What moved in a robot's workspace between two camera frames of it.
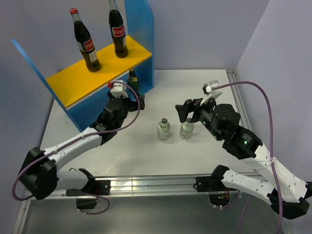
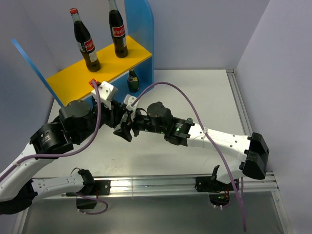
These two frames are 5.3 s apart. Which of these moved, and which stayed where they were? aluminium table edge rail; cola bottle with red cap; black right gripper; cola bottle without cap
Moved: black right gripper
Stayed: cola bottle with red cap; cola bottle without cap; aluminium table edge rail
